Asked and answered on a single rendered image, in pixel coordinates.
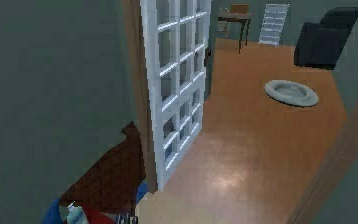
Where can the white glass-paned room door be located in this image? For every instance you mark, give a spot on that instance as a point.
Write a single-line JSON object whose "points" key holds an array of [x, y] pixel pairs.
{"points": [[168, 110]]}

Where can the pale blue bottle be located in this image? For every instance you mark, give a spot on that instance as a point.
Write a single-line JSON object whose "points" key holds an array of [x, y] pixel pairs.
{"points": [[75, 215]]}

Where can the brown wooden table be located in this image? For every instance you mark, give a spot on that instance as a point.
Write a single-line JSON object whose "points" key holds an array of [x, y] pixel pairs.
{"points": [[235, 16]]}

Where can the white ladder shelf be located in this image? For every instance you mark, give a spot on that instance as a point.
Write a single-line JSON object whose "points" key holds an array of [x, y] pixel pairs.
{"points": [[273, 25]]}

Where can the dark blue armchair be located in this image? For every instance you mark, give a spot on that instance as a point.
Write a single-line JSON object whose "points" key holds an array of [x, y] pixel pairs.
{"points": [[323, 40]]}

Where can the grey round pet bed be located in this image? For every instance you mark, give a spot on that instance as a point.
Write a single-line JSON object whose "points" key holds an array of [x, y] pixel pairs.
{"points": [[291, 93]]}

